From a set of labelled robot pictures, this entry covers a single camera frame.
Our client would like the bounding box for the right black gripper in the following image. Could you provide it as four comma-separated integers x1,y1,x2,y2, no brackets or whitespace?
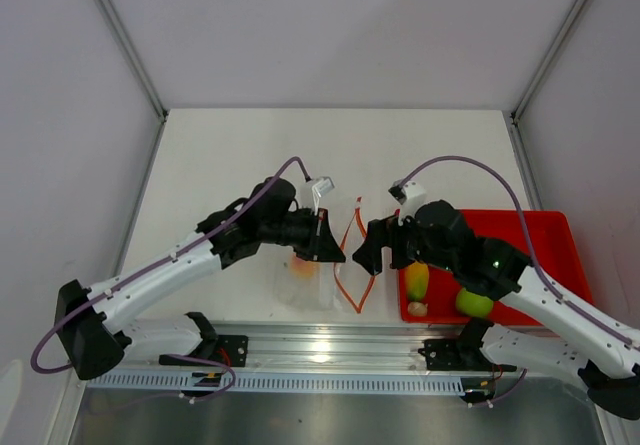
353,212,457,276

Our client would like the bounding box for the right aluminium frame post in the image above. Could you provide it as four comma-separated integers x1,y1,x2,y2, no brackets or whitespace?
508,0,612,124

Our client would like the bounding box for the slotted cable duct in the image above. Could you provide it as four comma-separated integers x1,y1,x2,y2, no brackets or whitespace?
88,370,465,396

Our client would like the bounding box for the green apple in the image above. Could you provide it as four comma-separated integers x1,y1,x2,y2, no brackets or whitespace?
455,289,494,318

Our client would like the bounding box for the aluminium frame post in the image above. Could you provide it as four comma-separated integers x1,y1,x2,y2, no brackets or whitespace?
508,0,612,124
75,0,168,122

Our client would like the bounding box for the clear orange zip top bag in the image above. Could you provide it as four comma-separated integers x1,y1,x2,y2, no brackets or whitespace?
274,196,376,314

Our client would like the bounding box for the garlic bulb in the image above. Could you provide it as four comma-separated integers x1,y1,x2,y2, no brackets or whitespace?
407,301,428,317

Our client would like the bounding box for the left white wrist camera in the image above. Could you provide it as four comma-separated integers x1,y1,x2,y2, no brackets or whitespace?
299,176,335,214

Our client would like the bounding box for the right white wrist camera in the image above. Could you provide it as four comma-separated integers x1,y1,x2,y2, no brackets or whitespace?
389,180,426,225

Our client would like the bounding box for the left aluminium frame post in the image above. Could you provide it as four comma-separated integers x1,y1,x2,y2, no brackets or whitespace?
75,0,168,122

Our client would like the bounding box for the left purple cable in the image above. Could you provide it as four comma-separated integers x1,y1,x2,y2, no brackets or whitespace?
30,155,314,374

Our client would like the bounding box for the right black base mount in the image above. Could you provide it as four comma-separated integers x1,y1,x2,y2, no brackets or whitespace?
417,338,517,372

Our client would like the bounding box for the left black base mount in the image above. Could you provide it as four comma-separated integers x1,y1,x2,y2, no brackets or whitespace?
187,335,249,368

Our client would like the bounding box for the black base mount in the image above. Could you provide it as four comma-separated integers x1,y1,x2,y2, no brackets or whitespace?
417,338,517,372
187,335,249,368

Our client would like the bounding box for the purple cable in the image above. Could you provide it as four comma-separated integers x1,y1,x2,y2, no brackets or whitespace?
30,155,314,374
399,155,640,351

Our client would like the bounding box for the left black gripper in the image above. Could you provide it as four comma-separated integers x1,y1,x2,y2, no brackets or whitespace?
260,206,345,263

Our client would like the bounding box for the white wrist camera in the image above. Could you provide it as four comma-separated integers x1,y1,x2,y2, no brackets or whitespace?
389,180,426,225
299,176,335,214

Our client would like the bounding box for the orange fruit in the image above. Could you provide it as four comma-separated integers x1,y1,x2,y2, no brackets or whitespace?
290,256,317,279

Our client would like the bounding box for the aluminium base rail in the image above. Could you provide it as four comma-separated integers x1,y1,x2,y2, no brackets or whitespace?
84,320,591,377

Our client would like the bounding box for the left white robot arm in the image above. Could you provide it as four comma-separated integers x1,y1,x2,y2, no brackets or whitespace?
54,177,346,380

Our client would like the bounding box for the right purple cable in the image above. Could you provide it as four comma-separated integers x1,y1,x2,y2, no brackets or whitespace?
399,155,640,351

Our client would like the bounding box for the red plastic tray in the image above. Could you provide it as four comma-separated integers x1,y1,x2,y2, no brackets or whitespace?
397,210,593,326

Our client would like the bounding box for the yellow green mango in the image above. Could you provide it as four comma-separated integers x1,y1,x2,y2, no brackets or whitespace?
404,262,429,302

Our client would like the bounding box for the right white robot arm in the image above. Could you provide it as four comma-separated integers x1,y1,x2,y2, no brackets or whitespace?
352,200,639,420

